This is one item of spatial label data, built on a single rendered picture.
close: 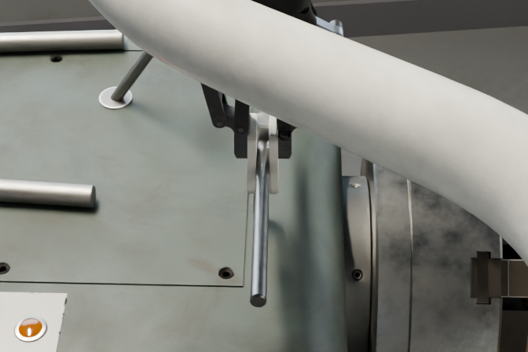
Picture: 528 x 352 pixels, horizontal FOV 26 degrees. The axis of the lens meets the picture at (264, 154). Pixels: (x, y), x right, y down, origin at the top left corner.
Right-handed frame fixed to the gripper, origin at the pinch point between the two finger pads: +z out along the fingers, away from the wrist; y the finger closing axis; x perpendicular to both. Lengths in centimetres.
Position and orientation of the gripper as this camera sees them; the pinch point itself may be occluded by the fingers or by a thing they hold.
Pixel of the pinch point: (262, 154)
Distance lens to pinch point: 99.5
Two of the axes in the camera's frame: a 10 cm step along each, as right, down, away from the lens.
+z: 0.0, 7.3, 6.8
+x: 0.3, -6.8, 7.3
